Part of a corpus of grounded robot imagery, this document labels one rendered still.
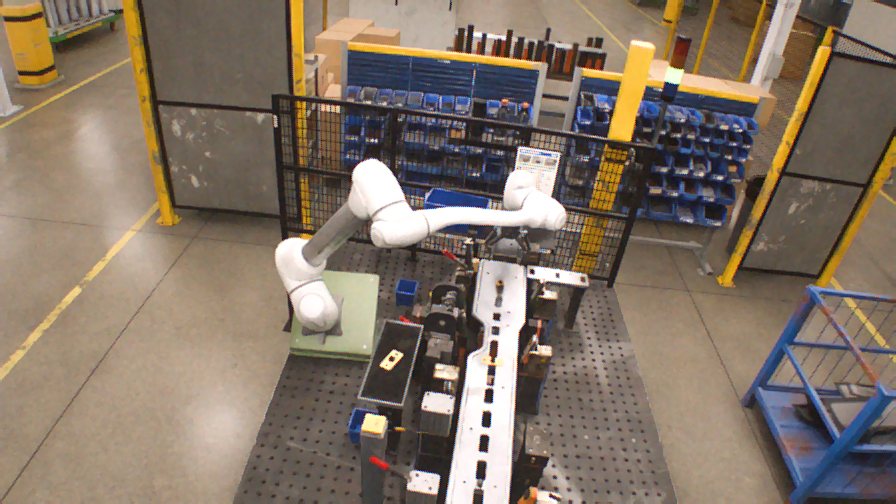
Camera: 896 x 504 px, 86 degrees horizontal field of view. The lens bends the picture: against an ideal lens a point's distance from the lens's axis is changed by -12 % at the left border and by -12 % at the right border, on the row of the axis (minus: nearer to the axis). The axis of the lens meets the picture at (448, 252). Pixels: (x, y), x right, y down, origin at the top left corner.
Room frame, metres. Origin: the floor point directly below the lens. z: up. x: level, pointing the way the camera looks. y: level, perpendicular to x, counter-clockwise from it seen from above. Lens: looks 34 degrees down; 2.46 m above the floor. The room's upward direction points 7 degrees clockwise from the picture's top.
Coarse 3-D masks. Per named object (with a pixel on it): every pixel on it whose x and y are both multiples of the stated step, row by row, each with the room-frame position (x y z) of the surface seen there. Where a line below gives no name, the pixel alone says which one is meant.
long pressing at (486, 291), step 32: (480, 288) 1.89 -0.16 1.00; (512, 288) 1.92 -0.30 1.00; (480, 320) 1.68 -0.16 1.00; (512, 320) 1.70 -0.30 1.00; (480, 352) 1.49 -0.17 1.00; (512, 352) 1.51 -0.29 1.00; (480, 384) 1.33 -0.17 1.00; (512, 384) 1.35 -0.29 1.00; (480, 416) 1.19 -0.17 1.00; (512, 416) 1.21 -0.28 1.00; (512, 448) 1.08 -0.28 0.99
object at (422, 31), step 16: (352, 0) 8.39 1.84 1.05; (368, 0) 8.39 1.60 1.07; (384, 0) 8.39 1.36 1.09; (400, 0) 8.40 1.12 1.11; (416, 0) 8.40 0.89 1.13; (432, 0) 8.40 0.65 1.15; (448, 0) 8.41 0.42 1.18; (352, 16) 8.39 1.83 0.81; (368, 16) 8.39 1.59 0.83; (384, 16) 8.39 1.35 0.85; (400, 16) 8.41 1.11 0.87; (416, 16) 8.40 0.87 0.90; (432, 16) 8.40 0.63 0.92; (448, 16) 8.41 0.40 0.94; (400, 32) 8.41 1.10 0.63; (416, 32) 8.40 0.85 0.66; (432, 32) 8.40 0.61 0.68; (448, 32) 8.41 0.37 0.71; (432, 48) 8.40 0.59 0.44
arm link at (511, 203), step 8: (512, 176) 1.90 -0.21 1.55; (520, 176) 1.89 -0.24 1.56; (528, 176) 1.89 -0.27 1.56; (512, 184) 1.88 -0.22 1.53; (520, 184) 1.87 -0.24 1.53; (528, 184) 1.88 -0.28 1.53; (504, 192) 1.91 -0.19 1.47; (512, 192) 1.87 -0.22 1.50; (520, 192) 1.85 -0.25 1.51; (528, 192) 1.85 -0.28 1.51; (504, 200) 1.90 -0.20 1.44; (512, 200) 1.86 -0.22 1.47; (520, 200) 1.84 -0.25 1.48; (512, 208) 1.87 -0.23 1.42; (520, 208) 1.83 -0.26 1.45
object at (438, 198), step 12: (432, 192) 2.46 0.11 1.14; (444, 192) 2.46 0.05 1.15; (456, 192) 2.45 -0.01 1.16; (432, 204) 2.31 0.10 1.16; (444, 204) 2.46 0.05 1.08; (456, 204) 2.45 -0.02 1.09; (468, 204) 2.44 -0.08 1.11; (480, 204) 2.43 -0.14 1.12; (444, 228) 2.30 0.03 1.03; (456, 228) 2.29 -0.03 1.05; (468, 228) 2.28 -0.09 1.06; (480, 228) 2.27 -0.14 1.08
